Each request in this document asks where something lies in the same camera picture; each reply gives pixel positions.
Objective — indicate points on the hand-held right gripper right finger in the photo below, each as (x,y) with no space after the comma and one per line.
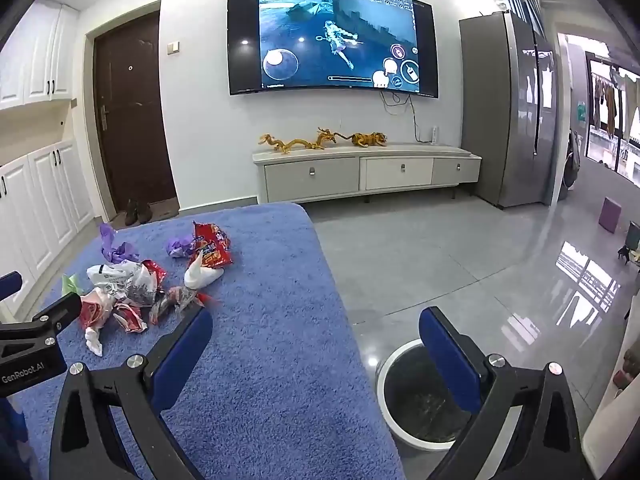
(445,355)

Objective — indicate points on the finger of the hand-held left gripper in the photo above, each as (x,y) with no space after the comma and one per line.
(47,320)
(10,281)

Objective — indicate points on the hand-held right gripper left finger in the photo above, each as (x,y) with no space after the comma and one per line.
(182,355)

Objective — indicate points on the white round trash bin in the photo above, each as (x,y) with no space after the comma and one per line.
(415,400)

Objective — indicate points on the white tissue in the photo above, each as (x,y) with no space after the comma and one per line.
(202,276)

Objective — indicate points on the small purple wrapper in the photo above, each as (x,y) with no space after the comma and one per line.
(180,246)

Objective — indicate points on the red snack bag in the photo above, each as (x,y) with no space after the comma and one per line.
(212,245)

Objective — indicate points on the green wrapper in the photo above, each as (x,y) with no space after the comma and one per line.
(72,283)

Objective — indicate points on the red white wrapper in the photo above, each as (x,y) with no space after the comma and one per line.
(130,321)
(95,312)

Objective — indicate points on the white crumpled paper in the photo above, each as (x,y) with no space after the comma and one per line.
(93,342)

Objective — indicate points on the clear red wrapper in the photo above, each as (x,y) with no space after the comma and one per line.
(175,302)

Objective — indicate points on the white printed plastic bag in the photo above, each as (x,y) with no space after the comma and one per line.
(120,280)

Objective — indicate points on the large purple wrapper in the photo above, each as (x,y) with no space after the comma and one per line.
(117,250)

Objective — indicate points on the blue fuzzy blanket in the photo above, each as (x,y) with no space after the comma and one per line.
(280,310)

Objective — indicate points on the white table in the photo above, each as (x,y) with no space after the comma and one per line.
(610,435)

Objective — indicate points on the white television cabinet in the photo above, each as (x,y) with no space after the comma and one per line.
(400,172)

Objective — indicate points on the dark brown door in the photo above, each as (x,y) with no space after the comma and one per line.
(130,125)

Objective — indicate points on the purple stool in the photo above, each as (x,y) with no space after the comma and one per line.
(610,215)

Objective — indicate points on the dark green chair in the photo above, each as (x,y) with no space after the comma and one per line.
(632,237)

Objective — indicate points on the dark round object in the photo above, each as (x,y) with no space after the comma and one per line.
(575,170)

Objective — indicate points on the golden tiger figurine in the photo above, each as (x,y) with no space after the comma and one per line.
(369,139)

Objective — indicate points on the golden dragon figurine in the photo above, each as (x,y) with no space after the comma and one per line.
(325,139)
(281,145)

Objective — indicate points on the grey refrigerator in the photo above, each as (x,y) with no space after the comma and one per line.
(500,110)

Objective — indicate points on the hanging clothes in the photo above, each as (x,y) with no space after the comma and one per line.
(611,110)

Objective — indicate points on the white wall cabinets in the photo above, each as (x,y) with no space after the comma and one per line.
(35,60)

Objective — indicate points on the wall light switch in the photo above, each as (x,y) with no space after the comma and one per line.
(173,47)

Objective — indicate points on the wall-mounted television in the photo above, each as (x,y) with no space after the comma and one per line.
(300,35)

